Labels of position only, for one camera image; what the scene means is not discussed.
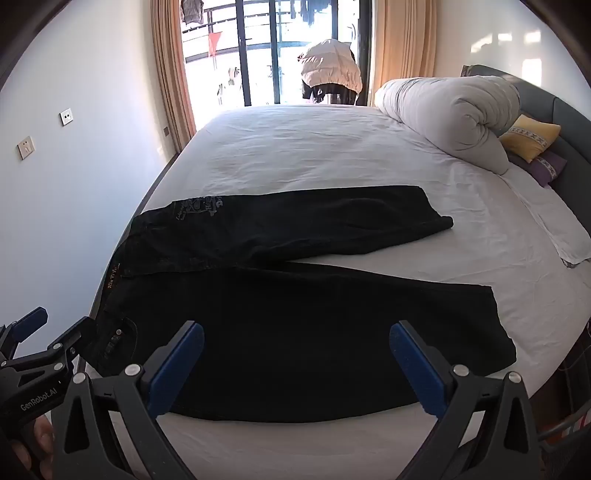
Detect rolled white duvet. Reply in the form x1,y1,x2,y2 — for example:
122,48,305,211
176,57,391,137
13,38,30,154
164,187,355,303
374,75,522,176

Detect beige curtain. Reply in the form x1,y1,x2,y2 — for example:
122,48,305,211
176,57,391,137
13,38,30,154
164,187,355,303
369,0,437,107
150,0,198,155

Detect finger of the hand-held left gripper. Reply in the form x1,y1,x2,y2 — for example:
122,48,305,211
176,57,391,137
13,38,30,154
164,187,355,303
47,316,99,373
0,306,49,361

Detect beige puffer jacket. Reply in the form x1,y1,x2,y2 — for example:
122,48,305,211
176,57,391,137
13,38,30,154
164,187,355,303
298,39,364,95

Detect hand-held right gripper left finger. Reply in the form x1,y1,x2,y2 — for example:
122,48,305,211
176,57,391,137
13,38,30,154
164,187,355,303
50,320,205,480

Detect purple patterned pillow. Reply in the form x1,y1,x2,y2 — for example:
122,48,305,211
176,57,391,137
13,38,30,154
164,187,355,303
508,150,568,188

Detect dark chair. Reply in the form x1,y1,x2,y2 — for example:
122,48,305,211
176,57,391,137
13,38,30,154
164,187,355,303
302,83,358,107

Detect dark wire basket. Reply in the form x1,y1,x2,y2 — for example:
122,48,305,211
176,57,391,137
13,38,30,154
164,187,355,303
538,411,591,480

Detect person's left hand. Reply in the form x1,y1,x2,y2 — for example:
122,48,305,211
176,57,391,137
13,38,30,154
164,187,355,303
9,412,55,476

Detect black pants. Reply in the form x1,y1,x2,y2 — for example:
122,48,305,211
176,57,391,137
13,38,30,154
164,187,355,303
85,185,517,423

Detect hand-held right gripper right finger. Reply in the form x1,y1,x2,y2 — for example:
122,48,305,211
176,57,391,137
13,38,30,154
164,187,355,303
389,320,543,480

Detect hanging grey garment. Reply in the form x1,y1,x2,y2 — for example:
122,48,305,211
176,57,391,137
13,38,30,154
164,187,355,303
181,0,205,26

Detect grey padded headboard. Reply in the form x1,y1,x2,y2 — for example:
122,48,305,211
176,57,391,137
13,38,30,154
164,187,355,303
462,64,591,236

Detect black framed glass door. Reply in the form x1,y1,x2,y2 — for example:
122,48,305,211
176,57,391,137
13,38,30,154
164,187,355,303
180,0,372,121

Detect bed with white sheet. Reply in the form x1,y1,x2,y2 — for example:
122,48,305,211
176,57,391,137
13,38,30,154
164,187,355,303
90,104,591,480

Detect yellow patterned pillow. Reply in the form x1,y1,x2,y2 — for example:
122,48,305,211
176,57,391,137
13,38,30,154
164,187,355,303
498,114,561,163

